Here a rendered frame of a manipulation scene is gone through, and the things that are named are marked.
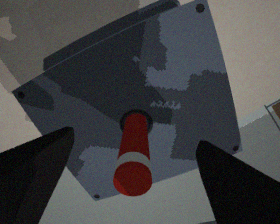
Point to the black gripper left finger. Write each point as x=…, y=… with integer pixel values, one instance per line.
x=29, y=174

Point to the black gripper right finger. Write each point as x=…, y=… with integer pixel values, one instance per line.
x=238, y=194

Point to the red peg with grey band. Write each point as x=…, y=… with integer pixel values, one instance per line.
x=133, y=169

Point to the dark blue-grey sloped panel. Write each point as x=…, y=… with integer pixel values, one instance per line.
x=162, y=61

